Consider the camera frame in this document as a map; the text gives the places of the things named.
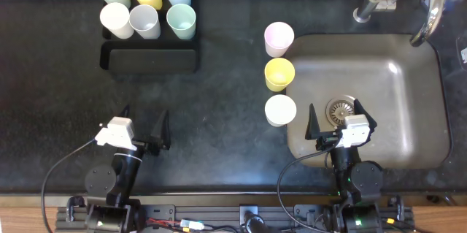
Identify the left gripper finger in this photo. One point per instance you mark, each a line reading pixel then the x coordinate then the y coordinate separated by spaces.
pixel 126 113
pixel 163 134

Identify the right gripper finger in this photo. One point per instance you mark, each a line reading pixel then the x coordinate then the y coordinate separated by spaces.
pixel 366 113
pixel 312 127

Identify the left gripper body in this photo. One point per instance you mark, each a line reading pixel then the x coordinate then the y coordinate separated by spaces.
pixel 146 147

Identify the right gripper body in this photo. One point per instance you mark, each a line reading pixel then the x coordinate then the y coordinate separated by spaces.
pixel 328 141

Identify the white cup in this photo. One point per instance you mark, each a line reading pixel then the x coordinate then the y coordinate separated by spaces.
pixel 116 19
pixel 279 110

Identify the pink cup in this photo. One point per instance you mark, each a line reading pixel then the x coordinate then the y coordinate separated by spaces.
pixel 278 37

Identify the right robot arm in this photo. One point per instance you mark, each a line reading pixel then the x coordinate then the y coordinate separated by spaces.
pixel 359 182

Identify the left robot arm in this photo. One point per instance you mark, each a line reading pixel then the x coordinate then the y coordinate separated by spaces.
pixel 126 174

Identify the steel sink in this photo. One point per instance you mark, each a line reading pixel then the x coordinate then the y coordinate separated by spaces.
pixel 394 98

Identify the black tray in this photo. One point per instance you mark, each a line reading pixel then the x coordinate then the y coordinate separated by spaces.
pixel 151 60

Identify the grey cup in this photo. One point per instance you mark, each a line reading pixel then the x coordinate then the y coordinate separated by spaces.
pixel 144 21

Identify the steel tap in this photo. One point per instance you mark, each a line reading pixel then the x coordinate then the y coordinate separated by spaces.
pixel 369 2

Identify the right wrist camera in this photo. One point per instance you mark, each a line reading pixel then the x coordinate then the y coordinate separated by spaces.
pixel 353 130

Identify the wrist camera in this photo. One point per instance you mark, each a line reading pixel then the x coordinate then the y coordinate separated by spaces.
pixel 353 130
pixel 116 133

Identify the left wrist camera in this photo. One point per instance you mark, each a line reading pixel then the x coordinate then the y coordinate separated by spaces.
pixel 116 133

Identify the mounting rail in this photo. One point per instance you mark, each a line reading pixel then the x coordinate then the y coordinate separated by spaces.
pixel 219 218

